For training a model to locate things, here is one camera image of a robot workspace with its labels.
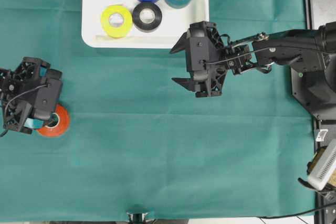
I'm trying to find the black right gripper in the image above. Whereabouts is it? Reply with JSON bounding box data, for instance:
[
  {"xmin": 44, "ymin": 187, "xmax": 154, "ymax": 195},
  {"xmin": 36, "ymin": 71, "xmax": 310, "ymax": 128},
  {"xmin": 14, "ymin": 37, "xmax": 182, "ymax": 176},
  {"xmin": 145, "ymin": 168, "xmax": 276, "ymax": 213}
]
[{"xmin": 170, "ymin": 22, "xmax": 257, "ymax": 98}]

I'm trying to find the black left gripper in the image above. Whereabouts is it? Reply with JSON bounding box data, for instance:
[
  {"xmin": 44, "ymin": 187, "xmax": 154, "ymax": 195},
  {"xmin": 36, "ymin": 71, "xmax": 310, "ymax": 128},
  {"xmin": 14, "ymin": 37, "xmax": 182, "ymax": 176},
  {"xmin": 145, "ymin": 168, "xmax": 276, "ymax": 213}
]
[{"xmin": 1, "ymin": 57, "xmax": 58, "ymax": 134}]

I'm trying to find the orange tape roll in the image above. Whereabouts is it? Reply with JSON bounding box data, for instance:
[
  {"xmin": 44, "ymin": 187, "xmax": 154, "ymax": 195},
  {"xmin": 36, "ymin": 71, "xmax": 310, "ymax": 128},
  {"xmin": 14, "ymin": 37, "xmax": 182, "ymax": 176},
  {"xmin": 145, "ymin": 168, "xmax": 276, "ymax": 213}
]
[{"xmin": 37, "ymin": 104, "xmax": 70, "ymax": 137}]

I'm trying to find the black tape roll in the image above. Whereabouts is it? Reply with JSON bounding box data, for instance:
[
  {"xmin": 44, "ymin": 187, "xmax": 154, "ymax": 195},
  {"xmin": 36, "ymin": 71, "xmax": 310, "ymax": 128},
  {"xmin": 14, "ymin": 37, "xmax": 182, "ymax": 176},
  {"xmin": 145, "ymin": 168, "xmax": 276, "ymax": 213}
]
[{"xmin": 132, "ymin": 2, "xmax": 162, "ymax": 33}]

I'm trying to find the yellow tape roll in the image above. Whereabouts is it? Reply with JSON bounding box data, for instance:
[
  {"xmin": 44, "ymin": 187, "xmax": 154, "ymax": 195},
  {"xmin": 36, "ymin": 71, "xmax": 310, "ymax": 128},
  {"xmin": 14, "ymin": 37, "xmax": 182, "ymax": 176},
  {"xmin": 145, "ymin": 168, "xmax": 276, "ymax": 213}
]
[{"xmin": 100, "ymin": 5, "xmax": 133, "ymax": 38}]

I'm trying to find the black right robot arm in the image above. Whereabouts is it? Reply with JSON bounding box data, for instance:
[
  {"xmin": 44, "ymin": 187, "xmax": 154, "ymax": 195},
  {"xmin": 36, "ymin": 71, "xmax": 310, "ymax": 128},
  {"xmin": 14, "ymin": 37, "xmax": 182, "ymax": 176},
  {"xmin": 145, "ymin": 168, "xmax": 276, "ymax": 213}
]
[{"xmin": 170, "ymin": 22, "xmax": 335, "ymax": 98}]

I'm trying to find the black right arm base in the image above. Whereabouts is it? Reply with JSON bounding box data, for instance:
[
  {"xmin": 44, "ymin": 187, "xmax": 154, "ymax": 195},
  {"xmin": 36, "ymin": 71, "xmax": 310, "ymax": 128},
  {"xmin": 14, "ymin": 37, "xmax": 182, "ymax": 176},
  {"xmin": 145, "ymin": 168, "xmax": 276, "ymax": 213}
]
[{"xmin": 291, "ymin": 65, "xmax": 335, "ymax": 121}]

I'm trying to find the white plastic tray case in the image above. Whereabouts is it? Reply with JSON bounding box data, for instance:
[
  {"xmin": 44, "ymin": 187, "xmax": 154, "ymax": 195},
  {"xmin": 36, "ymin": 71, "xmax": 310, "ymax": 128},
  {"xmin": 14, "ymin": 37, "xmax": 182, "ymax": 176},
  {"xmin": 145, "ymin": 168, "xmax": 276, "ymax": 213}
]
[{"xmin": 81, "ymin": 0, "xmax": 209, "ymax": 49}]

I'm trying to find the green table cloth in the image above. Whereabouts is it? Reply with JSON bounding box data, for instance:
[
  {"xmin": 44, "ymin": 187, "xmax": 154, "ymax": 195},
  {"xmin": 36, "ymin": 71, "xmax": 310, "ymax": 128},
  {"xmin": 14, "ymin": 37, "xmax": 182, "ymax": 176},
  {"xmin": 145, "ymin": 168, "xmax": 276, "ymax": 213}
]
[{"xmin": 1, "ymin": 0, "xmax": 314, "ymax": 221}]

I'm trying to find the white vented device box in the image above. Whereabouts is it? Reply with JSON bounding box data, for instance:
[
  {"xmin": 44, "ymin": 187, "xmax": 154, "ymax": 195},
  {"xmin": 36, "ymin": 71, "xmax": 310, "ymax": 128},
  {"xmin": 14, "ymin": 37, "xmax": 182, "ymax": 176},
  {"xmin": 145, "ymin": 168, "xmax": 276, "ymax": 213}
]
[{"xmin": 308, "ymin": 139, "xmax": 335, "ymax": 191}]

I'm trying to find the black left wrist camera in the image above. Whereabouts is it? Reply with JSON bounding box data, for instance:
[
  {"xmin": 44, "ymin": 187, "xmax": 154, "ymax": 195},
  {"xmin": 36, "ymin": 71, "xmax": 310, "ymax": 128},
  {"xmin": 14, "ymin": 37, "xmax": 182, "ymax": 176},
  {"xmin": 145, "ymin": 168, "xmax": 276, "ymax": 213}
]
[{"xmin": 29, "ymin": 67, "xmax": 62, "ymax": 121}]

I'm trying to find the black right camera cable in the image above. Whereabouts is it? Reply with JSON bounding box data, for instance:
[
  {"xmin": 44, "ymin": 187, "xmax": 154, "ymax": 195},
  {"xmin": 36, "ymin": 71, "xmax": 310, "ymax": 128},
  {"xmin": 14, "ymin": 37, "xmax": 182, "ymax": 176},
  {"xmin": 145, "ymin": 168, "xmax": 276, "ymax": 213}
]
[{"xmin": 201, "ymin": 47, "xmax": 336, "ymax": 65}]

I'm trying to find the black camera cable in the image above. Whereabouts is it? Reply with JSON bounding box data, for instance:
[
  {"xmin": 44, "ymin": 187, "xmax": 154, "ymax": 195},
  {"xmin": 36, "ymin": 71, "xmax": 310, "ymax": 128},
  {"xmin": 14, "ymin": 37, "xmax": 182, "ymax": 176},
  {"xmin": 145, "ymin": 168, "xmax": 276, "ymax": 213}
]
[
  {"xmin": 201, "ymin": 47, "xmax": 336, "ymax": 65},
  {"xmin": 0, "ymin": 83, "xmax": 50, "ymax": 138}
]

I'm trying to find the black left camera cable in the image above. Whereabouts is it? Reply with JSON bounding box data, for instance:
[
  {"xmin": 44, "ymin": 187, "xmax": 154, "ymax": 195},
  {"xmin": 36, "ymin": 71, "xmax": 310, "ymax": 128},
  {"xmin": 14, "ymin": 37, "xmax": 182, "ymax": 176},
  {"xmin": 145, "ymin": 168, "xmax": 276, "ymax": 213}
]
[{"xmin": 0, "ymin": 83, "xmax": 50, "ymax": 138}]

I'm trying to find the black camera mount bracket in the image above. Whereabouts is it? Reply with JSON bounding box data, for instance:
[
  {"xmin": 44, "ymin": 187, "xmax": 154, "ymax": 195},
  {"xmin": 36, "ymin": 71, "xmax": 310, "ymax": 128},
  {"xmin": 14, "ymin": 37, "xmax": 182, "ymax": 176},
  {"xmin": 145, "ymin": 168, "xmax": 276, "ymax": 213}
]
[{"xmin": 127, "ymin": 212, "xmax": 148, "ymax": 223}]

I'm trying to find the black aluminium frame rail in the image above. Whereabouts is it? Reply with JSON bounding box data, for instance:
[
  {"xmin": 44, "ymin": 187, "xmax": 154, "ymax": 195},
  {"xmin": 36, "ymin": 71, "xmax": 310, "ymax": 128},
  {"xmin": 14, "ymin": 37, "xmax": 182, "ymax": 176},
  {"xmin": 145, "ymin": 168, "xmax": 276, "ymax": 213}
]
[{"xmin": 304, "ymin": 0, "xmax": 314, "ymax": 29}]

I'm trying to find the black cable bottom right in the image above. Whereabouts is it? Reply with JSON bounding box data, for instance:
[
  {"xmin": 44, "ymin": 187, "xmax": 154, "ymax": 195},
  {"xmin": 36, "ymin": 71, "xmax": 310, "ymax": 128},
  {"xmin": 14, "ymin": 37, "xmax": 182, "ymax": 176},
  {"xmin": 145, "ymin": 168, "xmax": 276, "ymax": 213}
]
[{"xmin": 258, "ymin": 207, "xmax": 336, "ymax": 219}]

